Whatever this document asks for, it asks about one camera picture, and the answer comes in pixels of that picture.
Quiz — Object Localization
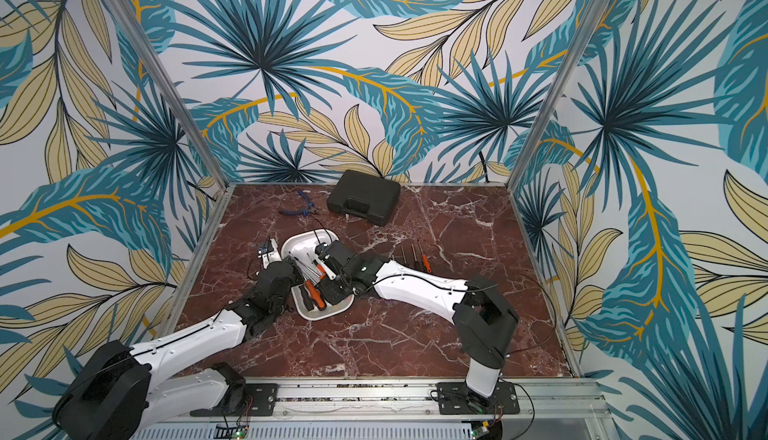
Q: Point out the slim black orange screwdriver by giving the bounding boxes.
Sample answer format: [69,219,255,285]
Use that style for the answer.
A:
[307,253,336,281]

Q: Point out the white plastic storage box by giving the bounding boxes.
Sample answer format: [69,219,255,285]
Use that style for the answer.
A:
[280,229,354,321]

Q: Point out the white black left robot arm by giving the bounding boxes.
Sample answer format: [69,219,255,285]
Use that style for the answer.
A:
[51,260,302,439]

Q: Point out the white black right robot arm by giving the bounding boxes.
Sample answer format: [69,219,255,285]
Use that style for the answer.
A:
[308,240,519,398]

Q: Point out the black plastic tool case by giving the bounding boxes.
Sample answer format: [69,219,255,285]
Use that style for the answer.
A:
[327,170,401,226]

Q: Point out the blue black cutting pliers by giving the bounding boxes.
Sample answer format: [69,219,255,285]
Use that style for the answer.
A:
[278,190,318,218]

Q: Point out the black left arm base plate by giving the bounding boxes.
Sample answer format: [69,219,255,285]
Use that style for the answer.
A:
[190,383,278,417]

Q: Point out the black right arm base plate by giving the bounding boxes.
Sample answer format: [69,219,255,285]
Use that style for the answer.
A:
[430,382,520,415]

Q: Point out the aluminium front rail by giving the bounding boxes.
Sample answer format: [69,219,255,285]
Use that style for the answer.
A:
[136,377,620,439]

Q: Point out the aluminium frame post left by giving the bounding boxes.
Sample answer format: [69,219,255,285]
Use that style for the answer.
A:
[103,0,229,190]

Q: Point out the aluminium frame post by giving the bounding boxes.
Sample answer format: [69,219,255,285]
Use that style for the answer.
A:
[103,0,229,190]
[507,0,610,195]

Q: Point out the aluminium frame post right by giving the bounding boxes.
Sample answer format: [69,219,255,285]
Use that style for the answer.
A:
[507,0,610,195]

